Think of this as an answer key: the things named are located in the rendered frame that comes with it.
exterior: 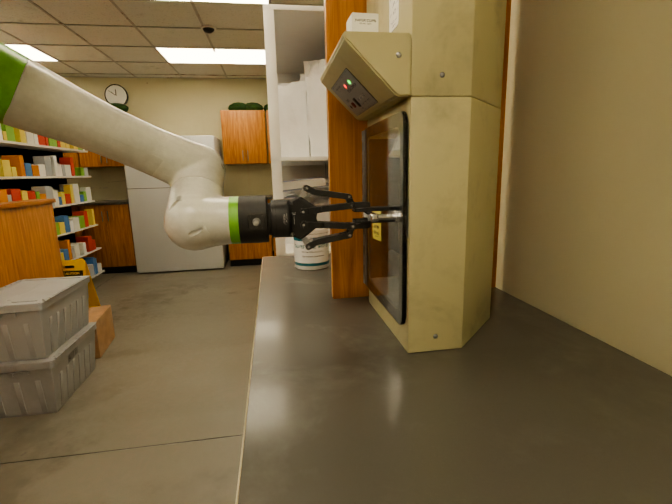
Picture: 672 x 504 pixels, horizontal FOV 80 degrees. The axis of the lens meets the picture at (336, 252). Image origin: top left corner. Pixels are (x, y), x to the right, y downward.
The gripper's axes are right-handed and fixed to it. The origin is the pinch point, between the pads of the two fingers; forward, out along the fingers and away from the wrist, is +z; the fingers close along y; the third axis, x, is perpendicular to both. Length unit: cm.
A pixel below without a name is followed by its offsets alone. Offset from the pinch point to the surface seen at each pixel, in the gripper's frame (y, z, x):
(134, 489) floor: -120, -83, 78
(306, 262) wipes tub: -23, -9, 61
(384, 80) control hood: 23.6, -0.1, -10.8
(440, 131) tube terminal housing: 15.2, 10.0, -11.0
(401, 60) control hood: 26.7, 2.8, -11.0
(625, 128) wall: 16, 48, -10
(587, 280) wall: -16, 48, -5
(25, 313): -59, -151, 143
